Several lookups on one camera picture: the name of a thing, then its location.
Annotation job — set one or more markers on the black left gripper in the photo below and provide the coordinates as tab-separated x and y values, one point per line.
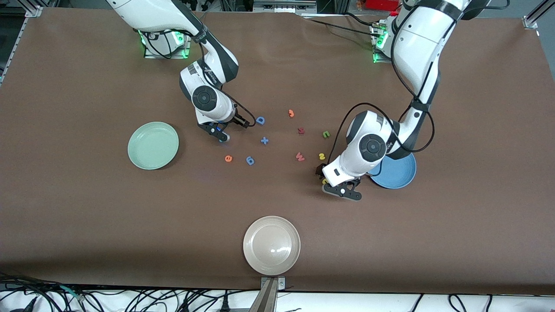
320	170

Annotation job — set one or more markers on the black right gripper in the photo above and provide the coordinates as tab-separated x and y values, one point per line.
239	121

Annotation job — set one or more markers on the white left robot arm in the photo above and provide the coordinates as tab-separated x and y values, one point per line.
416	43

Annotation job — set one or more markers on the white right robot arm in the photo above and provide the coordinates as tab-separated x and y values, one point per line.
151	15

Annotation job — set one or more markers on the blue foam letter D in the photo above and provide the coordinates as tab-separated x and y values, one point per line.
257	120

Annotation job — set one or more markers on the pink foam letter W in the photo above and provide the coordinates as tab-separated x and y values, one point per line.
299	155

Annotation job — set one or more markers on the blue foam number six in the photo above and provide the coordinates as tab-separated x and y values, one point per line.
247	160

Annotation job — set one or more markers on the blue plate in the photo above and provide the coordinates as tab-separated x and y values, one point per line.
399	173

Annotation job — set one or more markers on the beige plate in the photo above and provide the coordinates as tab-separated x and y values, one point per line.
271	245

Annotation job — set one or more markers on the pale green plate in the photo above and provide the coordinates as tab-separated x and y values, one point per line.
153	145

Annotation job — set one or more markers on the black power plug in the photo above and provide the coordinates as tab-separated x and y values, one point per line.
225	305

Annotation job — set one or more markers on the red box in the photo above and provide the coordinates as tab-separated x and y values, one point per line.
383	4

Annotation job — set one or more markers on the brown table cover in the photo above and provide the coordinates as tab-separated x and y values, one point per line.
86	216

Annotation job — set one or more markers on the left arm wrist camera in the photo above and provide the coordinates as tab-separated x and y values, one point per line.
342	190

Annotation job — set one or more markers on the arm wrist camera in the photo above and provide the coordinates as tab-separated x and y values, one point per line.
212	131
342	190

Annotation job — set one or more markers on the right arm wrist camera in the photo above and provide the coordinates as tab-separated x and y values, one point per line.
212	131

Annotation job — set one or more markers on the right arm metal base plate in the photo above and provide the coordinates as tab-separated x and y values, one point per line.
188	43

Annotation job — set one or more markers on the silver frame rail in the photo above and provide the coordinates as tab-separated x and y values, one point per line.
282	6

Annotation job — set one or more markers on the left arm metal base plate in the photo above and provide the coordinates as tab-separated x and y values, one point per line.
375	60

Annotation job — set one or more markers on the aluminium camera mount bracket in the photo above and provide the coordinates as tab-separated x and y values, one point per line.
269	294

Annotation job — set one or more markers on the aluminium frame post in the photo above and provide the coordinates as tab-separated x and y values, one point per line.
34	11
535	15

